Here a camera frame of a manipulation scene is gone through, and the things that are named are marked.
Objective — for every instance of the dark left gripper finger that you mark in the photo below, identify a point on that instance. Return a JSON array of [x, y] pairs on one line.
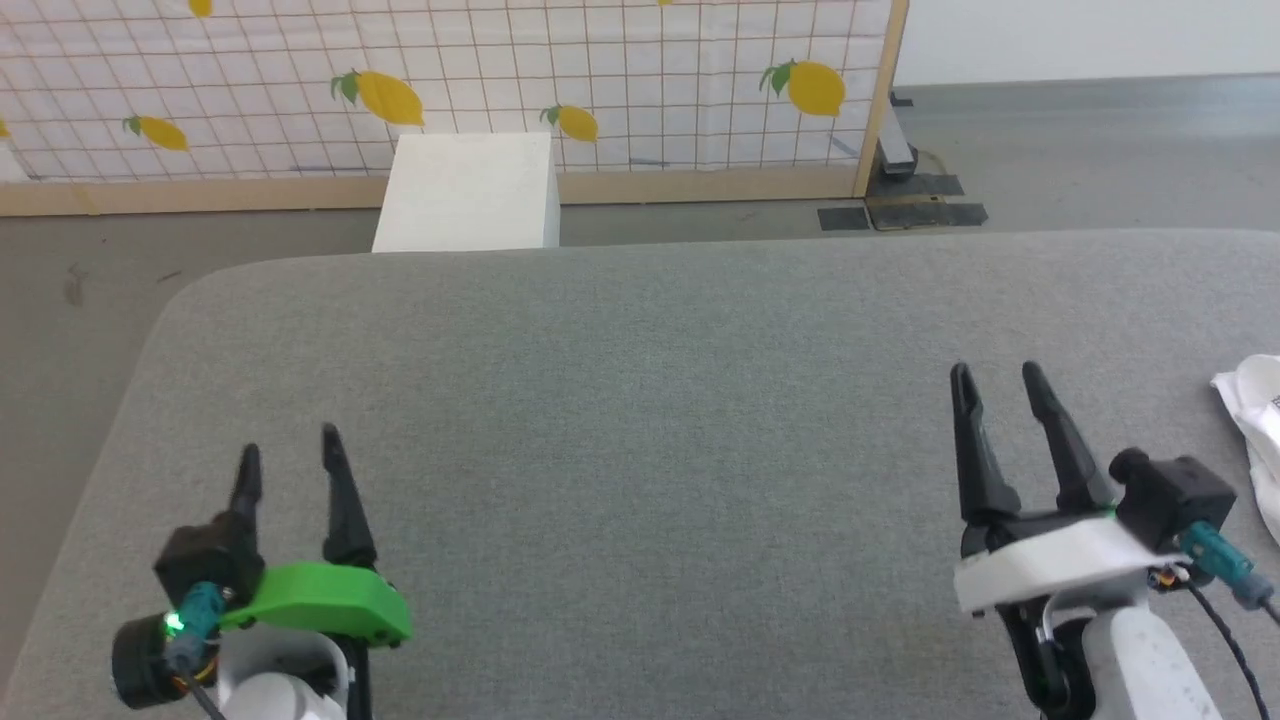
[[345, 520], [247, 490]]

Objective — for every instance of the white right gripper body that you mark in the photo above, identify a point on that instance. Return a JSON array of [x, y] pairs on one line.
[[1060, 560]]

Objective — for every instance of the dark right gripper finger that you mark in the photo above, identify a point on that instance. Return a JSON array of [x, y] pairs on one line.
[[1070, 460], [978, 470]]

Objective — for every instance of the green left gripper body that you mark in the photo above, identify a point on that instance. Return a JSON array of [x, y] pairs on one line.
[[320, 600]]

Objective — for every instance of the white long-sleeve shirt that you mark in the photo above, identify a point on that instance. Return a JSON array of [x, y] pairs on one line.
[[1262, 400]]

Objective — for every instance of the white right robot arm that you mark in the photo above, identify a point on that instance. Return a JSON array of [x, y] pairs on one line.
[[1150, 670]]

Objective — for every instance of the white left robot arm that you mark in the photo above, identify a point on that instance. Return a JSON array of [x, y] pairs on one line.
[[280, 690]]

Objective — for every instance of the long black floor mat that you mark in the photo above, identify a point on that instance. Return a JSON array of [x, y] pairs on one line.
[[930, 214]]

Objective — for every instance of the small black floor mat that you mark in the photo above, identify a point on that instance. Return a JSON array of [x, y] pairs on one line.
[[844, 218]]

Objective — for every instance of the black floor mat under foot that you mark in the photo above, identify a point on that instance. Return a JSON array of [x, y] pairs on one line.
[[930, 186]]

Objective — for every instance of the metal screen foot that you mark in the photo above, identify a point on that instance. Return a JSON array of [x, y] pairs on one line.
[[895, 150]]

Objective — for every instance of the white box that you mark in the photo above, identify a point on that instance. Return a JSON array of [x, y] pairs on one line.
[[465, 190]]

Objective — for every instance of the lemon-patterned grid partition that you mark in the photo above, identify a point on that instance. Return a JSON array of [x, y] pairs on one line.
[[700, 186]]

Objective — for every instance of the lemon print screen cloth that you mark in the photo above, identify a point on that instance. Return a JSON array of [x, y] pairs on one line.
[[620, 50]]

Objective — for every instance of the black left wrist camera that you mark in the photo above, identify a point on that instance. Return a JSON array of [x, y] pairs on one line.
[[205, 560]]

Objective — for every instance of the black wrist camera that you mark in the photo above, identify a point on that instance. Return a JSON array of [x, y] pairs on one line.
[[205, 560], [1175, 495]]

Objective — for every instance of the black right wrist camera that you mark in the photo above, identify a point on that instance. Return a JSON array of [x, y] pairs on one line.
[[1175, 495]]

